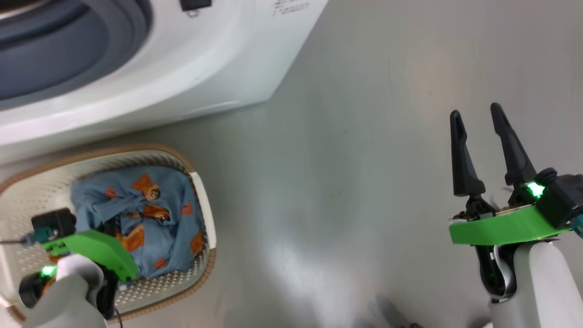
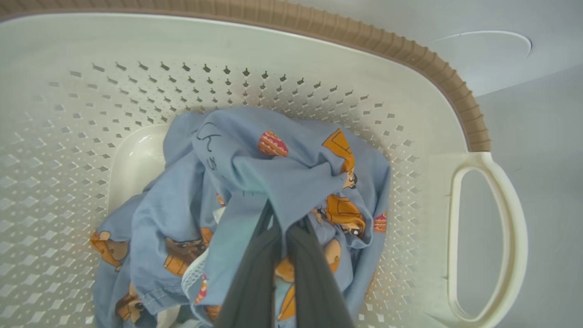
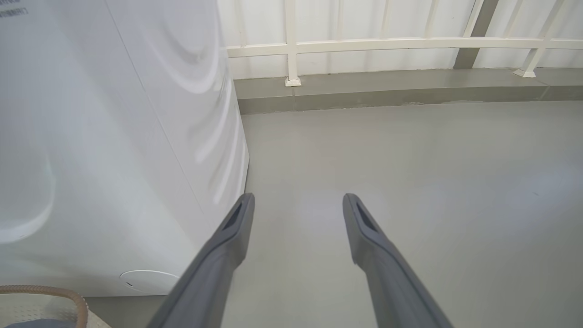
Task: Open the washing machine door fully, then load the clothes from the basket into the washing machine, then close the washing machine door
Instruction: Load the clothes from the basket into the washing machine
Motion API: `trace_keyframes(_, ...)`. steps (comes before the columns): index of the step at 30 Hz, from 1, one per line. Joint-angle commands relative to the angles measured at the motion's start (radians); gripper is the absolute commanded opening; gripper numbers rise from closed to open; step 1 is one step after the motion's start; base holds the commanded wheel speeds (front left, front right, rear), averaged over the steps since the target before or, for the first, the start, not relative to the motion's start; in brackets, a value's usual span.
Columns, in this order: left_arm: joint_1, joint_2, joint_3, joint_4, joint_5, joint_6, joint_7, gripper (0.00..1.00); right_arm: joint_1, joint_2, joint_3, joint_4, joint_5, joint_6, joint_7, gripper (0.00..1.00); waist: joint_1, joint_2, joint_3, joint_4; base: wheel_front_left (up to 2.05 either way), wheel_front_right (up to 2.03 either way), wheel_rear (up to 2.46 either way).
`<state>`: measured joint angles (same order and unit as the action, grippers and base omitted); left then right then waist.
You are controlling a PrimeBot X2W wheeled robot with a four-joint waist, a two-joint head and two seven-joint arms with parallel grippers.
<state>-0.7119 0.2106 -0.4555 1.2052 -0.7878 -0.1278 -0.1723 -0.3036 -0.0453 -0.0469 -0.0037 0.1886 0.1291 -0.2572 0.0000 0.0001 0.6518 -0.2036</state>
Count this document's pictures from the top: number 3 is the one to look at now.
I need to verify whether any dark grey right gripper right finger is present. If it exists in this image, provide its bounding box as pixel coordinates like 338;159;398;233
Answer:
343;194;454;328

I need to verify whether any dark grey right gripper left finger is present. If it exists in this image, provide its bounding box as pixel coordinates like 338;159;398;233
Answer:
147;193;256;328

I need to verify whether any white washing machine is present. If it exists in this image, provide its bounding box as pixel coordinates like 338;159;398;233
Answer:
0;0;250;297

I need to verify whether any white basket with brown rim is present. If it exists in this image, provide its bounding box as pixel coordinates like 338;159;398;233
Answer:
0;285;112;328

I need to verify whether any round white filter cover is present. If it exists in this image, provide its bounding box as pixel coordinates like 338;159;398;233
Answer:
119;270;181;295

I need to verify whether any grey concrete curb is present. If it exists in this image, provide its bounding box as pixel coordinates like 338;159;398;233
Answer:
233;67;583;114

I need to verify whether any white metal railing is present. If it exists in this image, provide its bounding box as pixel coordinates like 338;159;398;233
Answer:
225;0;583;87

